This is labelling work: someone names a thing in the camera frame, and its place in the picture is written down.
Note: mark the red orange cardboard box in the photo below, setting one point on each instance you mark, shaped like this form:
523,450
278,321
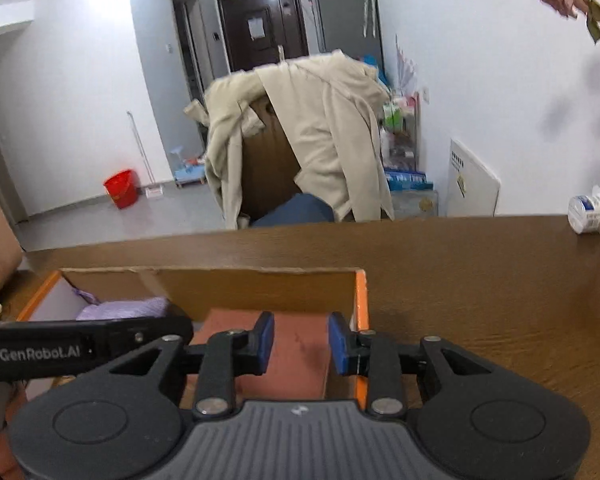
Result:
197,291

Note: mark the white mop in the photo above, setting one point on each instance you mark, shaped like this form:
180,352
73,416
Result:
153,189

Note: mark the red plastic bucket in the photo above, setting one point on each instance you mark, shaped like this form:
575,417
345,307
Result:
121,188

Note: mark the purple knitted cloth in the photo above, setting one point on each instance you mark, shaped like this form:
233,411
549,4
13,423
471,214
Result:
96,310

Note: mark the blue cushion on chair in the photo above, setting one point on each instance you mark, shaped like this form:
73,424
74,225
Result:
300,209

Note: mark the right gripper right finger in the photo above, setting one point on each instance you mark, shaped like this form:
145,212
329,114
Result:
377,363

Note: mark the grey refrigerator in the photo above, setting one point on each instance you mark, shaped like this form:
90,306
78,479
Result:
340,25

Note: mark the small blue stool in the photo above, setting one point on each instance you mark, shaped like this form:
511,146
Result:
187,171

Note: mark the cluttered storage rack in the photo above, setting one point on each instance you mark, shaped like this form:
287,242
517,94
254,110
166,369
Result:
413,194

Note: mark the brown wooden chair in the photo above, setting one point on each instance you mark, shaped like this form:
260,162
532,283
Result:
269,165

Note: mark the dark brown entrance door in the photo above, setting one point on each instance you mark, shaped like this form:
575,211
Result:
260,32

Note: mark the beige coat on chair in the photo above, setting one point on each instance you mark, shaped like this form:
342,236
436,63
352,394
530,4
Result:
328,107

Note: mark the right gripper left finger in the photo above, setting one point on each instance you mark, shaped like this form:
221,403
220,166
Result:
222,359

